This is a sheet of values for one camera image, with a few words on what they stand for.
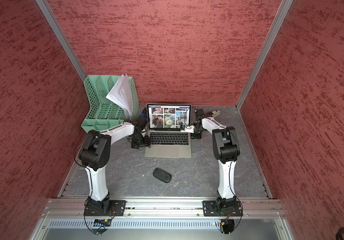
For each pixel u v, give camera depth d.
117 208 0.75
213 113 1.11
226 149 0.57
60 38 0.82
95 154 0.53
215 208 0.74
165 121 1.01
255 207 0.76
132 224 0.77
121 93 0.90
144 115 1.08
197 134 0.91
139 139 0.84
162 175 0.83
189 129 0.91
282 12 0.73
